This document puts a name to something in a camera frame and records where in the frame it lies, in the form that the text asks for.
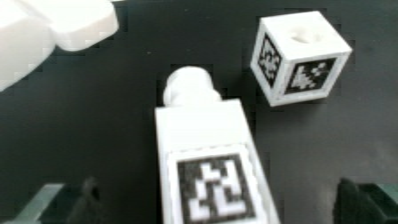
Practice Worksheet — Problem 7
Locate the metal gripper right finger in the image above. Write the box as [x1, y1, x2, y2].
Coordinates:
[334, 178, 398, 224]

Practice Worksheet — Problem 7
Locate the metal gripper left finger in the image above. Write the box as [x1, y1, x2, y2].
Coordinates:
[7, 178, 107, 224]

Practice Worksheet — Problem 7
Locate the white leg with threaded end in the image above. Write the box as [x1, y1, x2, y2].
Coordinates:
[155, 66, 281, 224]

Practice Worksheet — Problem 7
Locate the white long chair back part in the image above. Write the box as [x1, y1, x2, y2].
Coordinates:
[0, 0, 119, 91]

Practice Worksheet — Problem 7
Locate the small white tagged cube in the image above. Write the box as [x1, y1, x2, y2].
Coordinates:
[251, 11, 352, 107]

